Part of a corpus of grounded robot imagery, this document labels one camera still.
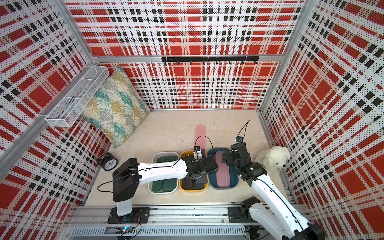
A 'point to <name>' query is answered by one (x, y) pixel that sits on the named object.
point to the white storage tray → (154, 160)
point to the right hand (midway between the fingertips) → (234, 153)
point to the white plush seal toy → (274, 158)
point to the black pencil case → (188, 184)
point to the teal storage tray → (233, 178)
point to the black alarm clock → (108, 162)
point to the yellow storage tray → (190, 153)
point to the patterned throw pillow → (117, 107)
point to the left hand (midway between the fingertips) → (205, 166)
